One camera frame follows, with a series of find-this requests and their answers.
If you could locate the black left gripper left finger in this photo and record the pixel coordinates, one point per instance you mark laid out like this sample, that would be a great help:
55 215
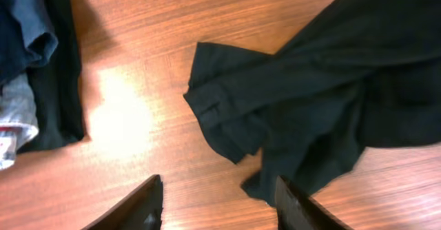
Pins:
141 209

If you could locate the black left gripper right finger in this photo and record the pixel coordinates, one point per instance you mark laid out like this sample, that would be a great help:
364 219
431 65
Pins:
296 210

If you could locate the black polo shirt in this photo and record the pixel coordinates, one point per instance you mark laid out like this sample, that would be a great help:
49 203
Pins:
362 73

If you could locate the folded light grey garment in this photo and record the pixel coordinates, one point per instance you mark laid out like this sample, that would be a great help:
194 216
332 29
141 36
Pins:
19 124

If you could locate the folded black garment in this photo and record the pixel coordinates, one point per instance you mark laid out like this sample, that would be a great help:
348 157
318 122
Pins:
56 86

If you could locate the folded navy blue shirt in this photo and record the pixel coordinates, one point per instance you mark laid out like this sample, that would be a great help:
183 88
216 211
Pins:
28 38

